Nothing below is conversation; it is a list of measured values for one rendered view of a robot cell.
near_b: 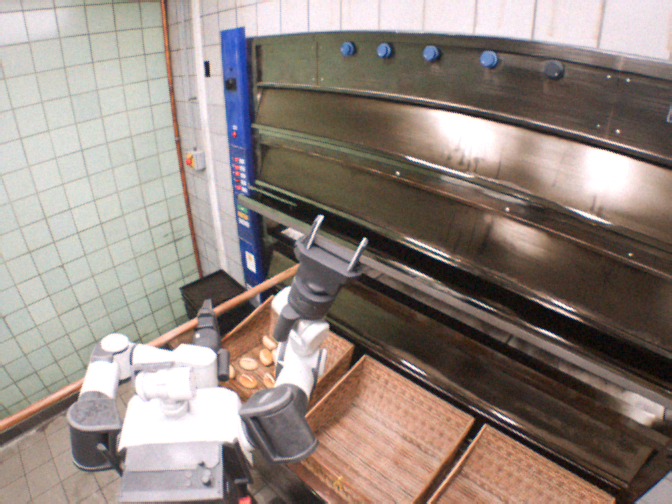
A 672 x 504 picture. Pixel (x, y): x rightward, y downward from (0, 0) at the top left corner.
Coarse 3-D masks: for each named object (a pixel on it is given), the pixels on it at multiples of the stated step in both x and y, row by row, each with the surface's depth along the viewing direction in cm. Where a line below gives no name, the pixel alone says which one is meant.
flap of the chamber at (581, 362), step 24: (312, 216) 151; (360, 240) 133; (384, 240) 136; (408, 264) 120; (432, 264) 122; (432, 288) 107; (456, 288) 108; (480, 288) 110; (480, 312) 97; (528, 312) 99; (552, 312) 100; (528, 336) 89; (576, 336) 89; (600, 336) 89; (576, 360) 80; (624, 360) 79; (648, 360) 79; (624, 384) 72
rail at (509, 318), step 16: (272, 208) 148; (304, 224) 137; (336, 240) 128; (368, 256) 120; (384, 256) 118; (416, 272) 110; (448, 288) 103; (480, 304) 97; (512, 320) 91; (544, 336) 85; (576, 352) 80; (592, 352) 78; (608, 368) 75; (624, 368) 73; (640, 384) 70; (656, 384) 67
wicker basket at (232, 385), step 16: (256, 320) 194; (272, 320) 200; (256, 336) 197; (272, 336) 203; (336, 336) 171; (240, 352) 192; (256, 352) 196; (336, 352) 173; (352, 352) 167; (240, 368) 186; (272, 368) 187; (336, 368) 162; (224, 384) 171; (240, 384) 176; (320, 384) 156; (240, 400) 164
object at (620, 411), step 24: (288, 240) 179; (360, 288) 151; (384, 288) 147; (408, 312) 138; (432, 312) 134; (456, 336) 125; (480, 336) 122; (504, 360) 114; (528, 360) 111; (552, 384) 103; (576, 384) 100; (600, 408) 93; (624, 408) 90; (648, 432) 83
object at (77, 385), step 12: (276, 276) 149; (288, 276) 151; (252, 288) 142; (264, 288) 144; (240, 300) 137; (216, 312) 130; (192, 324) 124; (168, 336) 118; (72, 384) 96; (48, 396) 91; (60, 396) 93; (24, 408) 86; (36, 408) 88; (12, 420) 83
